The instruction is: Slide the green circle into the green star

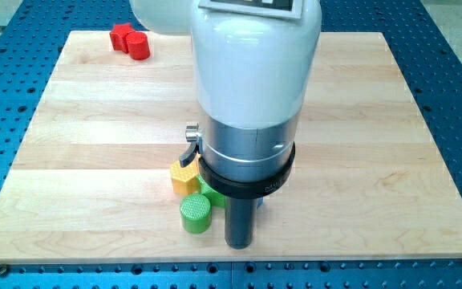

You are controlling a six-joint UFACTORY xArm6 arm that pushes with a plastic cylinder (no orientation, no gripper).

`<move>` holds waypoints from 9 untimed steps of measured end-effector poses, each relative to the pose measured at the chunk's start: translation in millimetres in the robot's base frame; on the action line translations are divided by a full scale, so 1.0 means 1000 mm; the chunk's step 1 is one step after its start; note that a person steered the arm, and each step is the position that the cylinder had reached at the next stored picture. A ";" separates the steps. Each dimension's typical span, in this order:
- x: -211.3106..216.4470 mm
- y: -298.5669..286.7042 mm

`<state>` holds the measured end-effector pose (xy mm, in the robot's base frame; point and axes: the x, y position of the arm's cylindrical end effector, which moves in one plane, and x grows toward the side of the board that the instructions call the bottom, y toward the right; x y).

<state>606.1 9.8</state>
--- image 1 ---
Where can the wooden board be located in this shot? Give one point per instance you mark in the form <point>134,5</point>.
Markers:
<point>91,181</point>

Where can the red circle block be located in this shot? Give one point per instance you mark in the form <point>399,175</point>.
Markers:
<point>138,48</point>

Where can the green circle block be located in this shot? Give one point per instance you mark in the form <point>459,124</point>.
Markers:
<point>195,212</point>

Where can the blue block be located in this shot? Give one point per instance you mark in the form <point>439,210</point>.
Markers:
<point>259,202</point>

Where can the green star block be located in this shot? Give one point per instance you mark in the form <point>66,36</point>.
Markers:
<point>216,199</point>

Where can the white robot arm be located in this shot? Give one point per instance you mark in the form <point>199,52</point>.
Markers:
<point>252,62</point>

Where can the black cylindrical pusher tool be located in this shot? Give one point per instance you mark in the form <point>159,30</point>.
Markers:
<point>241,199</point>

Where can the yellow hexagon block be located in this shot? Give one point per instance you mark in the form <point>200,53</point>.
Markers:
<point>184,179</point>

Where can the red star block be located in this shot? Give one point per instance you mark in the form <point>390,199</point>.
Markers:
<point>118,35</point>

